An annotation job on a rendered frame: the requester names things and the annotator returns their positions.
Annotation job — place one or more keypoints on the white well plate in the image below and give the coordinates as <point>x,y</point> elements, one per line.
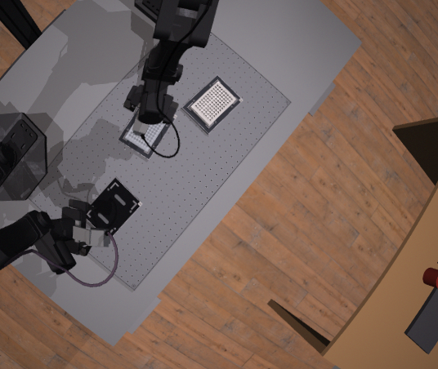
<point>154,129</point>
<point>215,97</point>

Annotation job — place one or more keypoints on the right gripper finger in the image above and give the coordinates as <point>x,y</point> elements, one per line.
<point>85,249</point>
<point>89,207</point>

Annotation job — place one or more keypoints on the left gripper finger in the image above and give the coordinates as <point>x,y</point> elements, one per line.
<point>127,104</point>
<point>174,105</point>

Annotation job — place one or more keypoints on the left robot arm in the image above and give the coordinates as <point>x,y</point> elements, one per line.
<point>159,55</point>

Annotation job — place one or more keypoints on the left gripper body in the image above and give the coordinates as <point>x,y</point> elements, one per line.
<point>135,95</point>

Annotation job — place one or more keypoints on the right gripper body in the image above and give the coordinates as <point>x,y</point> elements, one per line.
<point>72,231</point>

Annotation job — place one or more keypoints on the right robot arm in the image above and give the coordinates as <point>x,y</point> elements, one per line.
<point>32,226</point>

